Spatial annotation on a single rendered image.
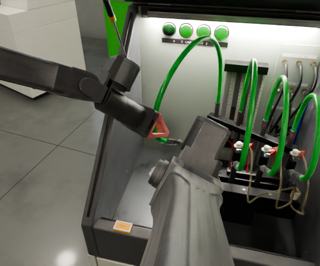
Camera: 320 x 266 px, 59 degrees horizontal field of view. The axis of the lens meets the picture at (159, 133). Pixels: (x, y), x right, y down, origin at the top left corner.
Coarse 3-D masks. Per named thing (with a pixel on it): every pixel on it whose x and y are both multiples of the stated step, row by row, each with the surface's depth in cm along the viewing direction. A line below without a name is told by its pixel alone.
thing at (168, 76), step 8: (200, 40) 73; (208, 40) 78; (216, 40) 81; (192, 48) 71; (216, 48) 84; (184, 56) 70; (176, 64) 68; (168, 72) 68; (168, 80) 68; (160, 88) 68; (160, 96) 68; (216, 104) 101
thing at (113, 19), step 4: (104, 0) 73; (108, 0) 74; (104, 4) 74; (108, 4) 74; (108, 8) 75; (112, 8) 76; (108, 12) 76; (112, 12) 77; (108, 16) 78; (112, 16) 78; (112, 20) 78; (116, 20) 79; (116, 28) 82; (116, 32) 83; (120, 40) 85; (120, 44) 87; (124, 52) 90; (124, 56) 91
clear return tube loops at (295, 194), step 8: (304, 160) 81; (280, 168) 80; (280, 176) 78; (280, 184) 78; (248, 192) 81; (272, 192) 86; (296, 192) 87; (248, 200) 82; (296, 200) 88; (304, 200) 77; (280, 208) 82
